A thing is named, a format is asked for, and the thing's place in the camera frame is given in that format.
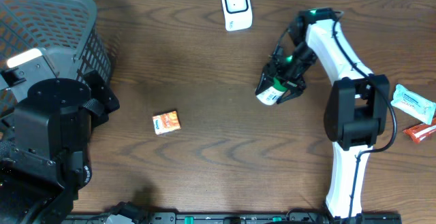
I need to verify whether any grey plastic mesh basket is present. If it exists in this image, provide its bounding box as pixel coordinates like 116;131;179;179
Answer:
0;0;112;123

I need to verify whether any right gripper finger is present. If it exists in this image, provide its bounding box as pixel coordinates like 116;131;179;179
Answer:
277;80;307;104
255;69;275;96

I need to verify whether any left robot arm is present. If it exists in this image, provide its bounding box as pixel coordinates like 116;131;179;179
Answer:
1;47;120;223

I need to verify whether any small orange box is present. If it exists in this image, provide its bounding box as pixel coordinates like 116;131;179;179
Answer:
153;110;181;135

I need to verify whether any green lid jar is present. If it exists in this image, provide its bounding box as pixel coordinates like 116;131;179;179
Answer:
256;78;286;106

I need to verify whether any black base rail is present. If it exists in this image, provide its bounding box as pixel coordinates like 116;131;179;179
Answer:
62;210;402;224

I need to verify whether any red orange snack bag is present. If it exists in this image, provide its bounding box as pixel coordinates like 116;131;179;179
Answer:
403;118;435;144

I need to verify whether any right black cable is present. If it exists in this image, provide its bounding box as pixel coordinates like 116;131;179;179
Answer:
332;11;398;224

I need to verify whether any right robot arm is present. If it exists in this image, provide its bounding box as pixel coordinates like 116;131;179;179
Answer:
255;7;393;223

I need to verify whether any white wet wipes pack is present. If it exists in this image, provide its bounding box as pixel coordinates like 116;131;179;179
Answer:
391;84;435;125

